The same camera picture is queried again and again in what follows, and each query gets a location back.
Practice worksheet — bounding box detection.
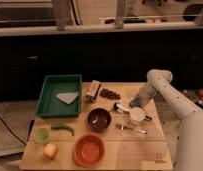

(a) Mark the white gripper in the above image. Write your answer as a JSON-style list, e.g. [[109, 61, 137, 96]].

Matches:
[[135, 83, 157, 108]]

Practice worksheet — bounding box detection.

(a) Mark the blue sponge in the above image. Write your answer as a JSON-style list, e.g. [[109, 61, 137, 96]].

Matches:
[[129, 97, 142, 108]]

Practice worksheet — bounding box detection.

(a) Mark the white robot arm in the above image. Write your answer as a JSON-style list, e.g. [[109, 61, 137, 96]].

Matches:
[[130, 69, 203, 171]]

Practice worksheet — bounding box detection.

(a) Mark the purple bowl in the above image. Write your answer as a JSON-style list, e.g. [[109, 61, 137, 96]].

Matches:
[[87, 108, 111, 132]]

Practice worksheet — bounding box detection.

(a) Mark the orange bowl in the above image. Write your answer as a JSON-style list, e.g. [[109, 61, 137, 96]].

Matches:
[[73, 135, 105, 168]]

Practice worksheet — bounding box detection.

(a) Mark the white mug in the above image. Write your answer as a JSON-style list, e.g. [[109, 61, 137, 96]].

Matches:
[[129, 107, 152, 125]]

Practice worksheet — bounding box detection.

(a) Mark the black white small utensil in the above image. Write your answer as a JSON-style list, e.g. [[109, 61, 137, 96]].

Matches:
[[113, 102, 130, 113]]

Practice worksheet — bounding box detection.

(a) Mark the wooden toy block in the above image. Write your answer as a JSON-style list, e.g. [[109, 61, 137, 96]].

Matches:
[[86, 80, 101, 103]]

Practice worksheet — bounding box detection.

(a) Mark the grey folded cloth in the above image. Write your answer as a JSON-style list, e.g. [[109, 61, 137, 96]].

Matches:
[[56, 92, 79, 104]]

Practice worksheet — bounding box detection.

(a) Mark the green plastic tray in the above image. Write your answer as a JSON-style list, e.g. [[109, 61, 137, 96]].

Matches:
[[36, 75, 82, 118]]

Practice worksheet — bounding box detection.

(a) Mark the green chili pepper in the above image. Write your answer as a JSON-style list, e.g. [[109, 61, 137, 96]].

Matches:
[[51, 124, 75, 136]]

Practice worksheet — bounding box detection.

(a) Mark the yellow toy fruit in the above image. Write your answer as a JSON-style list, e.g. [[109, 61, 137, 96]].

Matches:
[[43, 144, 58, 160]]

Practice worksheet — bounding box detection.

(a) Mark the small green cup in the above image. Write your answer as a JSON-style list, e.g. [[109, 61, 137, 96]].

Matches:
[[34, 128, 49, 144]]

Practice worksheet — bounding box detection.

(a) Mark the black cable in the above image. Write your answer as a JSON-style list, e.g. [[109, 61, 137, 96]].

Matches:
[[0, 110, 28, 147]]

